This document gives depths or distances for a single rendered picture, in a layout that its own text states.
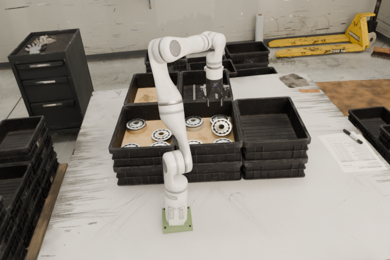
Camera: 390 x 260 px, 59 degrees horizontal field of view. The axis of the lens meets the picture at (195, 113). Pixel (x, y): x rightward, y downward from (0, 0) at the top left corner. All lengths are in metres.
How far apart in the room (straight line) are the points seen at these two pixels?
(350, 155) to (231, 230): 0.77
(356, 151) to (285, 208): 0.57
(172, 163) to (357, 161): 1.00
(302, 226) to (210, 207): 0.38
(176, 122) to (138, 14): 3.72
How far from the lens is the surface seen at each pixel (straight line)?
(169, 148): 1.52
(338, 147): 1.96
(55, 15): 5.06
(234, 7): 4.96
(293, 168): 1.67
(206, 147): 1.51
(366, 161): 1.91
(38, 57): 3.01
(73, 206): 1.69
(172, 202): 1.38
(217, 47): 1.47
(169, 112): 1.23
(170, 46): 1.21
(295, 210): 1.57
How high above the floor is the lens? 1.83
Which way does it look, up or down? 32 degrees down
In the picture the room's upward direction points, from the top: 4 degrees counter-clockwise
